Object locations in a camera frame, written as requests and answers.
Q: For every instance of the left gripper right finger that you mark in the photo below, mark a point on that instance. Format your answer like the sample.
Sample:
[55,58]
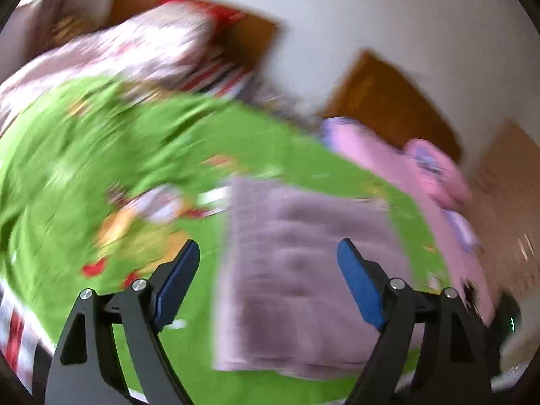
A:
[429,348]

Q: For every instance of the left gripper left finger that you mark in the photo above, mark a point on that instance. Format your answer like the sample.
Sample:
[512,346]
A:
[86,367]

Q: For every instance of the lilac knit pants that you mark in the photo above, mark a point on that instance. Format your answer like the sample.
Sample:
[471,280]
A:
[282,303]

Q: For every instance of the pink pillow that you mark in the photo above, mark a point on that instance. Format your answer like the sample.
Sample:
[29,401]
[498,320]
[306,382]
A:
[438,175]

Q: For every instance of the green cartoon bed sheet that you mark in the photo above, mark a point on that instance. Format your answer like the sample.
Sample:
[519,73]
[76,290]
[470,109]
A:
[95,184]

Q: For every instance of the red patterned pillow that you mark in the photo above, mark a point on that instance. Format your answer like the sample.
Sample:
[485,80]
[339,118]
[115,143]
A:
[216,75]

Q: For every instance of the wooden headboard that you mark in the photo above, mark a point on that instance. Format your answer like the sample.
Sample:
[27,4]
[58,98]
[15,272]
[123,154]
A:
[245,37]

